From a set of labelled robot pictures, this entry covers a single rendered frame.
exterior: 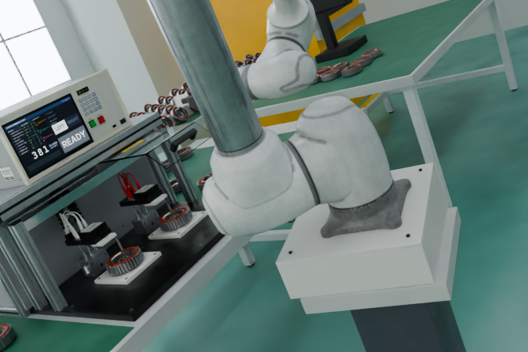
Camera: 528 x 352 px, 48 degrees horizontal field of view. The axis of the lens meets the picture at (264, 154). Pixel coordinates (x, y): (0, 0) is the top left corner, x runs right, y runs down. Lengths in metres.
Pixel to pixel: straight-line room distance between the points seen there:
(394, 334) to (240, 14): 4.41
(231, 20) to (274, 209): 4.48
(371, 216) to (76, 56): 8.85
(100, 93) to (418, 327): 1.22
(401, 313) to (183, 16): 0.79
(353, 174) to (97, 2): 4.89
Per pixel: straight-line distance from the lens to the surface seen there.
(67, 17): 10.03
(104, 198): 2.11
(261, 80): 1.41
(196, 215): 1.97
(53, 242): 1.99
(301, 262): 1.29
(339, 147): 1.20
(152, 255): 1.82
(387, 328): 1.42
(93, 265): 1.92
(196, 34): 1.05
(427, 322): 1.39
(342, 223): 1.30
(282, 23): 1.45
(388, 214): 1.28
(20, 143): 1.82
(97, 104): 1.99
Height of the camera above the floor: 1.42
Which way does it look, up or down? 16 degrees down
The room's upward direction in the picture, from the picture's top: 22 degrees counter-clockwise
